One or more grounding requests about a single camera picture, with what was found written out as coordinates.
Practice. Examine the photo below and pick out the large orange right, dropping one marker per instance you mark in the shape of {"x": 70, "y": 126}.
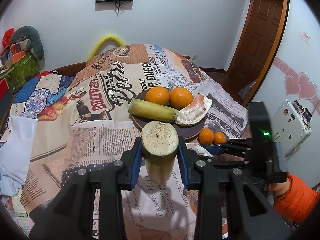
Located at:
{"x": 180, "y": 97}

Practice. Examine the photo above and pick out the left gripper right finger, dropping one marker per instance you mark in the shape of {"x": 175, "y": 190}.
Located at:
{"x": 249, "y": 214}

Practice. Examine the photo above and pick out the sugarcane piece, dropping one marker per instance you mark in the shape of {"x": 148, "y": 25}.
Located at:
{"x": 152, "y": 111}
{"x": 159, "y": 149}

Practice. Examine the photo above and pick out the person right hand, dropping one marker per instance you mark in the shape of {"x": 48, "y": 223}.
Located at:
{"x": 279, "y": 189}

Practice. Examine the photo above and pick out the large orange left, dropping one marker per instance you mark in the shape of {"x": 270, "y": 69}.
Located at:
{"x": 158, "y": 95}

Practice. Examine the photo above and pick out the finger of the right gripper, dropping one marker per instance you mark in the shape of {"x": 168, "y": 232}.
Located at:
{"x": 236, "y": 151}
{"x": 240, "y": 143}

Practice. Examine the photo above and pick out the orange jacket forearm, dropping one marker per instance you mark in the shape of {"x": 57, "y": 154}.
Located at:
{"x": 298, "y": 202}

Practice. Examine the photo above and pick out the red flat box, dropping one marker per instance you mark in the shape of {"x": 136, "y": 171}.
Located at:
{"x": 4, "y": 87}

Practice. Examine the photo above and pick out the small tangerine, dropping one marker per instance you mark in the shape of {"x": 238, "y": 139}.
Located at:
{"x": 206, "y": 137}
{"x": 219, "y": 138}

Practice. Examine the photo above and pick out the pink heart wall sticker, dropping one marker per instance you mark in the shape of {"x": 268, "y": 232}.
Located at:
{"x": 298, "y": 84}

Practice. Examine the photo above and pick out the pomelo segment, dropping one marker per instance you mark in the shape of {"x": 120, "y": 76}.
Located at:
{"x": 198, "y": 149}
{"x": 194, "y": 112}

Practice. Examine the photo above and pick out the large orange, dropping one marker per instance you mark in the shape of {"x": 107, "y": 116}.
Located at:
{"x": 158, "y": 95}
{"x": 180, "y": 97}

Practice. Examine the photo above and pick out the newspaper print cloth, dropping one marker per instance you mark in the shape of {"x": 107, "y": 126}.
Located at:
{"x": 91, "y": 126}

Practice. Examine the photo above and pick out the brown wooden door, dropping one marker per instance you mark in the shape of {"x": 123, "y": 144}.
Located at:
{"x": 257, "y": 47}

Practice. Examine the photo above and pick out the white stickered suitcase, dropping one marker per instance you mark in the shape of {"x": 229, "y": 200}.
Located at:
{"x": 291, "y": 126}

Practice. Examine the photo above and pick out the small tangerine left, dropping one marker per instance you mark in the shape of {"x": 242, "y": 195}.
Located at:
{"x": 206, "y": 137}

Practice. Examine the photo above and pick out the small tangerine right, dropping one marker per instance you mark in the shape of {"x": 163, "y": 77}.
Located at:
{"x": 219, "y": 138}

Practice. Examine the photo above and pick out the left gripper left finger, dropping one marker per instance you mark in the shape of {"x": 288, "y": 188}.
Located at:
{"x": 70, "y": 214}

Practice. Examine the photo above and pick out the grey neck pillow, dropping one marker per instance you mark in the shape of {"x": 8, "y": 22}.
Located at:
{"x": 29, "y": 39}

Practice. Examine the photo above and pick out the blue patchwork quilt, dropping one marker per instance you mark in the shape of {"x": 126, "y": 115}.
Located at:
{"x": 39, "y": 93}

